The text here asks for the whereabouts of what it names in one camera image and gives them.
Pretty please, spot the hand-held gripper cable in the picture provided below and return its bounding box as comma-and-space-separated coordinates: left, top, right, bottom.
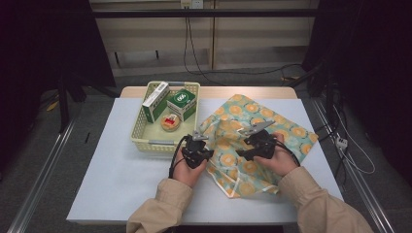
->
274, 139, 301, 168
168, 135, 192, 180

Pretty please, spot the person's right hand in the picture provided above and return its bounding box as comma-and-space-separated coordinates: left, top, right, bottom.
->
254, 132, 299, 178

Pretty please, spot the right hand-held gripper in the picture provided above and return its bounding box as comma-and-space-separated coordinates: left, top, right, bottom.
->
235, 119, 278, 162

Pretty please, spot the orange fruit print bag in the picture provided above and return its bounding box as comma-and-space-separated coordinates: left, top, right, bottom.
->
198, 93, 319, 199

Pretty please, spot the left hand-held gripper cable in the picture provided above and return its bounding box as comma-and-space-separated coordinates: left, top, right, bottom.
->
168, 135, 192, 180

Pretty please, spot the tall green and white box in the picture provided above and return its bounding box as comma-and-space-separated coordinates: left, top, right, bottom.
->
142, 82, 171, 124

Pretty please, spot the dark curtain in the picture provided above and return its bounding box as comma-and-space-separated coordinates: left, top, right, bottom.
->
0, 0, 116, 90
302, 0, 412, 176

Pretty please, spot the black wall cable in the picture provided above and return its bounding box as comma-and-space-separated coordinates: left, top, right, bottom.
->
183, 16, 227, 86
187, 16, 304, 77

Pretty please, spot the white wall outlet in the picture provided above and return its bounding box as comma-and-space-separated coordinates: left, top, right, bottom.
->
180, 0, 204, 10

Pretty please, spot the white floor cable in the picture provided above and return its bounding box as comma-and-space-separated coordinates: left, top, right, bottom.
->
333, 106, 377, 176

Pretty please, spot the green and white cube box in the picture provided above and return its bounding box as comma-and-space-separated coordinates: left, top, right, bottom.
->
166, 88, 197, 122

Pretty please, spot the round tin with red label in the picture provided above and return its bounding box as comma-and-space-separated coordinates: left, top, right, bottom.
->
160, 113, 181, 133

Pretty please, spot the metal floor rail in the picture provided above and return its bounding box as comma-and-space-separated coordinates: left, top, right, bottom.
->
6, 119, 79, 233
310, 96, 396, 233

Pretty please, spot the person's left hand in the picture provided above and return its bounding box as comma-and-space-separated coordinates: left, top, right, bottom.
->
172, 157, 208, 188

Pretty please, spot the black metal stand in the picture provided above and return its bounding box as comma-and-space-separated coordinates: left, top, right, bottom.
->
56, 72, 86, 134
288, 61, 341, 108

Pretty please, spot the black horizontal crossbar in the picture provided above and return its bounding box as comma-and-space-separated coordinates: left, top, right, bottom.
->
91, 9, 320, 18

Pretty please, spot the right hand-held gripper cable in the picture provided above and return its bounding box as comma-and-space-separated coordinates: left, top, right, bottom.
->
274, 139, 301, 168

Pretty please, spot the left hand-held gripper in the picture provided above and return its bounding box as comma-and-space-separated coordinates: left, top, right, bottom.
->
180, 129, 216, 170

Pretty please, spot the cream perforated plastic basket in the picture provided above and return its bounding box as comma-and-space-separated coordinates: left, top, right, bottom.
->
130, 81, 201, 153

